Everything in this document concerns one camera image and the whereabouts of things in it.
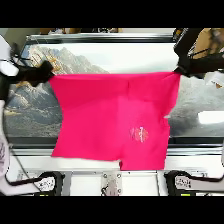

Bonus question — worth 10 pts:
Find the black garment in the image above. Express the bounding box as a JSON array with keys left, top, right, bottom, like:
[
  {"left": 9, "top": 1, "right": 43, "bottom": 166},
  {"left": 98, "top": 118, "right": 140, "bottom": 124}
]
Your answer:
[{"left": 172, "top": 28, "right": 205, "bottom": 68}]

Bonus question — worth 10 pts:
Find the pink T-shirt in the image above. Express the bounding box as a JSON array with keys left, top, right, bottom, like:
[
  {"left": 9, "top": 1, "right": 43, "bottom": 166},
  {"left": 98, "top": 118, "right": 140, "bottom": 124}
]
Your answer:
[{"left": 49, "top": 71, "right": 182, "bottom": 172}]

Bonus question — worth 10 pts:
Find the silver frame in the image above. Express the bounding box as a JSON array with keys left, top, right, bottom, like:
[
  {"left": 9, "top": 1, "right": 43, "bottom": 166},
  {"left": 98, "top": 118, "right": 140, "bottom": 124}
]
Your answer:
[{"left": 6, "top": 32, "right": 224, "bottom": 197}]

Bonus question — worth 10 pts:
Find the white garment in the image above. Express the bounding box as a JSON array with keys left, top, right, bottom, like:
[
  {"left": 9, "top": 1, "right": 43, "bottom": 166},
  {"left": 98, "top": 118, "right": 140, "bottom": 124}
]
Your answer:
[{"left": 204, "top": 70, "right": 224, "bottom": 90}]

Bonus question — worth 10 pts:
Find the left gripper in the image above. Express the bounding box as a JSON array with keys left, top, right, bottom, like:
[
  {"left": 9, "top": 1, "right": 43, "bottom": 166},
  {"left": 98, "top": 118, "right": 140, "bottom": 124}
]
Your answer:
[{"left": 29, "top": 60, "right": 55, "bottom": 88}]

